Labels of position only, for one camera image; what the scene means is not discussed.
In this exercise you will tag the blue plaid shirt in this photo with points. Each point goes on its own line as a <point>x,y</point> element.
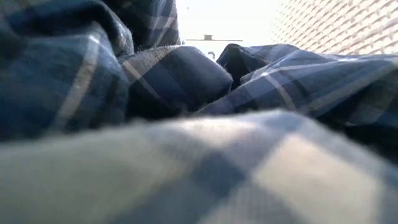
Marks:
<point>174,77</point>

